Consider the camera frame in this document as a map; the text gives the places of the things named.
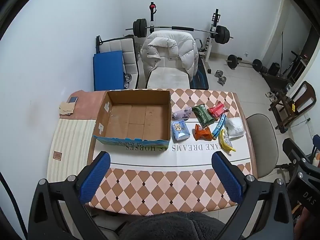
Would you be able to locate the yellow banana-shaped packet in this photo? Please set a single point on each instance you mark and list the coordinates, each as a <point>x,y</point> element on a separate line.
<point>226,141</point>

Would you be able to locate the dark fleece garment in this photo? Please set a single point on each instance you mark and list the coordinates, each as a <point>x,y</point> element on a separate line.
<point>172,226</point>

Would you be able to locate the cardboard box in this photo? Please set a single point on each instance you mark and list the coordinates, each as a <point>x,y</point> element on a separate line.
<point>137,120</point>

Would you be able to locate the checkered printed tablecloth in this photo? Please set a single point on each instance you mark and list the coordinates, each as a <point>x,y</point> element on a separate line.
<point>162,180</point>

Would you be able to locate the white weight bench rack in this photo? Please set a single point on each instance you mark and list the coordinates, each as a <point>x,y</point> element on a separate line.
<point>212,30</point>

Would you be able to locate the green snack packet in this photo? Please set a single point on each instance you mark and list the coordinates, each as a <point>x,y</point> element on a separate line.
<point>203,115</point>

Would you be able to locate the dark wooden chair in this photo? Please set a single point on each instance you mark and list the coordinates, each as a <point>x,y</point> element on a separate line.
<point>308,97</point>

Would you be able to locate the white plastic bag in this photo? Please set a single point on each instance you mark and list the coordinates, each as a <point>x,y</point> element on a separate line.
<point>235,128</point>

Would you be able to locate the red snack packet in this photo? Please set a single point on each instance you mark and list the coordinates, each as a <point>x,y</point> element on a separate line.
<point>217,110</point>

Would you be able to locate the short barbell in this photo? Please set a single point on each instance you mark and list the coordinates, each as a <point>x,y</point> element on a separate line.
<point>232,61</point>

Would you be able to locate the light blue tissue pack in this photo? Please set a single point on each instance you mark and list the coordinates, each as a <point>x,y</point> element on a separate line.
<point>180,130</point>

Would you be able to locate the white upholstered chair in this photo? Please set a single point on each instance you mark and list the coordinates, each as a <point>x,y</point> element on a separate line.
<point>168,78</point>

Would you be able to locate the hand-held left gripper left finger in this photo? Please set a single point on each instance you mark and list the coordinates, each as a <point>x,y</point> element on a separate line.
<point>96,177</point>

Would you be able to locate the smartphone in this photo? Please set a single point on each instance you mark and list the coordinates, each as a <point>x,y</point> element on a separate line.
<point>72,100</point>

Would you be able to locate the pink and cream striped cloth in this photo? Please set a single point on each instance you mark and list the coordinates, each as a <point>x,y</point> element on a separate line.
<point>72,140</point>

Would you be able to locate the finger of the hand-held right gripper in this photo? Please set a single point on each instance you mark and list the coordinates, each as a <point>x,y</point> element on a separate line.
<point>316,143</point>
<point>293,150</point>

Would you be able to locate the pair of shoes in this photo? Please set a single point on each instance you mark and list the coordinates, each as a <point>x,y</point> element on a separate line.
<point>271,96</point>

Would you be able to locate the blue exercise mat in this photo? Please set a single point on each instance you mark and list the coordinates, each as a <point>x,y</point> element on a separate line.
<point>108,71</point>

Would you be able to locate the white padded panel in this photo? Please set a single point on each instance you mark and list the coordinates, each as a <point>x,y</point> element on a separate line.
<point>128,52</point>

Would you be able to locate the white puffer jacket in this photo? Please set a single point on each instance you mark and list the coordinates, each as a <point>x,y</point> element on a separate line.
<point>172,47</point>

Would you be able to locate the purple sock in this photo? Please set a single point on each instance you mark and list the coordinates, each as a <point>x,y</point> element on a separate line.
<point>182,113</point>

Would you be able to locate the grey round chair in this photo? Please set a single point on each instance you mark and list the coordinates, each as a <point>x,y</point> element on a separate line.
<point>262,142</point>

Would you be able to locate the orange snack packet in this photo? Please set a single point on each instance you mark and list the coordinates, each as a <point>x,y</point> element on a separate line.
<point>202,133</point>

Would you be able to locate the blue snack packet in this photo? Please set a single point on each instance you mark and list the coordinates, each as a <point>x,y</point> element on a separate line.
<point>219,126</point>

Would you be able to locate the long barbell with black plates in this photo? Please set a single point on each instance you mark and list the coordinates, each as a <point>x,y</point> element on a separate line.
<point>140,27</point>

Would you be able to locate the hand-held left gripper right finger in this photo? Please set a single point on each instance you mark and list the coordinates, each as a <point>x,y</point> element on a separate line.
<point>227,177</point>

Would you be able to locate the black floor mat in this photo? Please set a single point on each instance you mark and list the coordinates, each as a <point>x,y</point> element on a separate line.
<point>200,77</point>

